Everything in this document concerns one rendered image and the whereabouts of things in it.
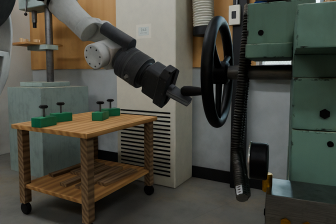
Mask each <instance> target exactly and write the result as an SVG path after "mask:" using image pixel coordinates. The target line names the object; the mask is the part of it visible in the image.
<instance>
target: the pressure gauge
mask: <svg viewBox="0 0 336 224"><path fill-rule="evenodd" d="M268 170H269V145H268V143H261V142H252V141H251V142H250V143H249V146H248V154H247V177H248V178H249V179H256V180H262V191H263V192H266V191H267V187H272V185H273V174H272V173H270V172H268Z"/></svg>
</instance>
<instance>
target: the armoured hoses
mask: <svg viewBox="0 0 336 224"><path fill-rule="evenodd" d="M248 4H252V3H246V4H245V5H244V12H243V16H244V18H243V19H244V20H243V26H242V27H243V29H242V30H243V31H242V37H241V38H242V39H241V45H240V46H241V48H240V49H241V50H240V56H239V57H240V59H239V60H240V61H239V67H238V68H239V69H238V75H237V76H238V78H237V79H238V80H237V82H238V83H237V86H236V87H237V88H236V90H237V91H236V97H235V98H236V99H235V101H236V102H235V107H234V109H235V110H234V118H233V119H234V121H233V122H234V123H233V126H232V127H233V129H232V130H233V131H232V137H231V138H232V139H231V141H232V142H231V145H230V146H231V148H230V149H231V151H230V152H231V153H230V155H231V164H232V172H233V179H234V186H235V194H236V200H238V201H239V202H245V201H248V199H249V198H250V196H251V190H250V185H249V178H248V174H247V166H246V159H245V153H244V146H243V145H244V144H243V143H244V142H243V141H244V135H245V134H244V133H245V132H244V131H245V125H246V124H245V123H246V121H245V120H246V115H247V114H246V113H247V111H246V110H247V105H248V104H247V102H248V101H247V100H248V92H249V91H248V90H249V82H250V81H249V80H250V79H249V78H248V71H249V70H248V69H249V67H250V66H251V64H252V63H251V61H252V60H250V59H247V58H246V57H245V54H246V45H247V20H248Z"/></svg>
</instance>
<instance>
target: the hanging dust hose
mask: <svg viewBox="0 0 336 224"><path fill-rule="evenodd" d="M192 4H193V5H192V6H193V7H192V9H193V10H192V11H193V12H192V13H193V15H192V16H193V17H192V18H193V22H192V23H193V26H194V27H193V36H194V37H204V35H205V32H206V28H207V26H208V24H209V22H210V20H211V19H212V18H213V17H215V16H214V12H215V11H214V0H192Z"/></svg>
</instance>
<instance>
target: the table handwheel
mask: <svg viewBox="0 0 336 224"><path fill-rule="evenodd" d="M218 30H219V32H220V35H221V40H222V46H223V57H224V59H223V61H220V59H219V55H218V51H217V47H216V38H217V34H218ZM248 68H249V69H248V78H249V79H250V80H291V79H292V65H251V66H249V67H248ZM238 69H239V65H234V56H233V44H232V37H231V32H230V28H229V25H228V23H227V21H226V20H225V18H224V17H222V16H219V15H218V16H215V17H213V18H212V19H211V20H210V21H209V23H208V25H207V28H206V30H205V34H204V38H203V44H202V51H201V63H200V86H201V97H202V104H203V109H204V113H205V116H206V119H207V121H208V122H209V124H210V125H211V126H212V127H214V128H220V127H222V126H223V125H224V124H225V122H226V120H227V118H228V115H229V112H230V107H231V101H232V93H233V80H238V79H237V78H238V72H239V71H238ZM213 84H215V99H214V85H213ZM222 87H223V94H222Z"/></svg>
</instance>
